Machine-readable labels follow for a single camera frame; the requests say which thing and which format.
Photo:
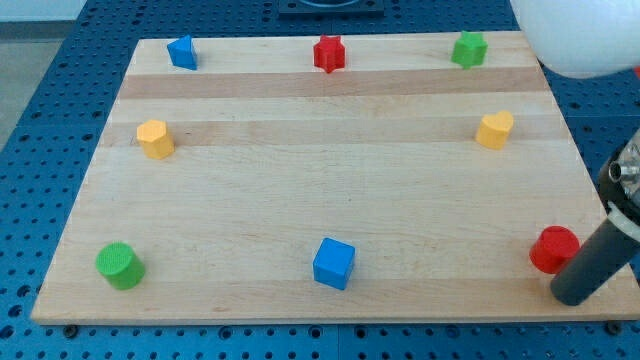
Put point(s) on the red cylinder block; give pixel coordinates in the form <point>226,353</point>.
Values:
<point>555,247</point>

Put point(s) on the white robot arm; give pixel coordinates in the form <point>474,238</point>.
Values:
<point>581,38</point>

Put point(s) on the wooden board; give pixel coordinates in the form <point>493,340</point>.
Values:
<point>272,155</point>

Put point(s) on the blue cube block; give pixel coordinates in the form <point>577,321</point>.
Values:
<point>333,263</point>

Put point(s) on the red star block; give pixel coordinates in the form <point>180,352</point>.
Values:
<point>329,53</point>

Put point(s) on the yellow hexagon block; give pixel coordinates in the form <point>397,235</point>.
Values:
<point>155,139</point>

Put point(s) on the yellow heart block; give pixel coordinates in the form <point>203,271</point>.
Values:
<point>494,130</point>

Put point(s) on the blue triangle block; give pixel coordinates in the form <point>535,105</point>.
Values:
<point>182,53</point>

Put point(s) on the green star block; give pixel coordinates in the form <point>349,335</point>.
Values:
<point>469,49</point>

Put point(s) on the green cylinder block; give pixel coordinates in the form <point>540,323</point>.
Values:
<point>120,266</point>

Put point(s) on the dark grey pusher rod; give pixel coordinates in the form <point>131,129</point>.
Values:
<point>613,244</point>

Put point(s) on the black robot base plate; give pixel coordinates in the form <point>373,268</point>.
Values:
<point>329,7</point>

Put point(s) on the black metal tool mount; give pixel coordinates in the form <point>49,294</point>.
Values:
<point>618,179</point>

